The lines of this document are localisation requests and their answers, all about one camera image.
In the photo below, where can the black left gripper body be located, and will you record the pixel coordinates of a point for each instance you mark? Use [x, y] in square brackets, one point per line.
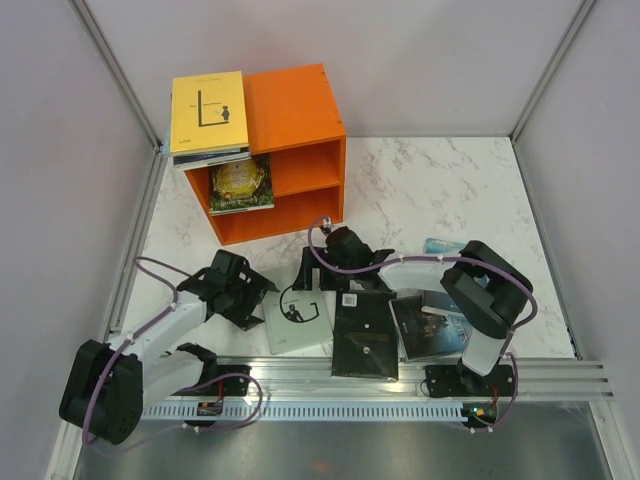
[242, 294]

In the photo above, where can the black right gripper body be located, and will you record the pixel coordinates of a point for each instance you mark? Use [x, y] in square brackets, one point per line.
[334, 278]

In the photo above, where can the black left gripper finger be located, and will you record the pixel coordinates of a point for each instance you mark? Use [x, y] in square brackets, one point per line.
[244, 318]
[252, 277]

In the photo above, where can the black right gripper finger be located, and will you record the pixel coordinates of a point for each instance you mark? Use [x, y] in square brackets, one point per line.
[372, 279]
[310, 273]

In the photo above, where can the grey Great Gatsby book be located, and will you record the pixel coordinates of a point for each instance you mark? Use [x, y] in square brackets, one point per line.
[294, 319]

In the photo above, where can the black book with gold lines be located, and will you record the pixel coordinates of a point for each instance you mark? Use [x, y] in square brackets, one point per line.
[365, 339]

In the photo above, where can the teal blue ocean book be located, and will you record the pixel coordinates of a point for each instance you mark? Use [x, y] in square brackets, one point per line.
[441, 246]

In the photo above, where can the green Alice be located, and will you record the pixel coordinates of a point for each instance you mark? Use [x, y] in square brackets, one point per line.
[240, 186]

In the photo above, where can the dark blue Robinson Crusoe book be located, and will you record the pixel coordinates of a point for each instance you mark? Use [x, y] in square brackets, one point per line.
[203, 160]

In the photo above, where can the light blue paperback book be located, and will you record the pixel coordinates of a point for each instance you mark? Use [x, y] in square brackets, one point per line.
[166, 143]

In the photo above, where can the yellow Little Prince book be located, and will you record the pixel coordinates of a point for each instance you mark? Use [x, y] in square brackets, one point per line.
[208, 114]

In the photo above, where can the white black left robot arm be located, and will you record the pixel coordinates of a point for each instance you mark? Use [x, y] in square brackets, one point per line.
[112, 383]

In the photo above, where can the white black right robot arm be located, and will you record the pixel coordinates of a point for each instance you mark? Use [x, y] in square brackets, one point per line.
[467, 301]

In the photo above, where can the dark night scene book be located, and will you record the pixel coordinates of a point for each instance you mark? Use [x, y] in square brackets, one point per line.
[427, 332]

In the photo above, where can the orange wooden shelf box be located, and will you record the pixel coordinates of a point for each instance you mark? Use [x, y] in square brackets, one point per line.
[292, 117]

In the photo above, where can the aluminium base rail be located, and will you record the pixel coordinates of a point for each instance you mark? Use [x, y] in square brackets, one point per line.
[310, 378]

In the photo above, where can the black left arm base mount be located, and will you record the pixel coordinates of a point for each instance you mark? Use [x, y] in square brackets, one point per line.
[231, 385]

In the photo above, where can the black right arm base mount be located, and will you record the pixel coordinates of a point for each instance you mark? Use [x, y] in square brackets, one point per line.
[458, 381]

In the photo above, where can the white slotted cable duct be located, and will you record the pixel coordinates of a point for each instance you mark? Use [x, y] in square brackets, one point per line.
[237, 410]

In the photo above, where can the aluminium left frame post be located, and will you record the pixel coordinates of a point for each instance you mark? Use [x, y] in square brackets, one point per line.
[87, 19]

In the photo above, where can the aluminium frame post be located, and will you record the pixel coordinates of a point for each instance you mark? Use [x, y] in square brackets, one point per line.
[87, 19]
[576, 23]

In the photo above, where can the aluminium right frame post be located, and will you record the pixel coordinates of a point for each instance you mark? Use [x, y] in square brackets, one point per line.
[576, 23]

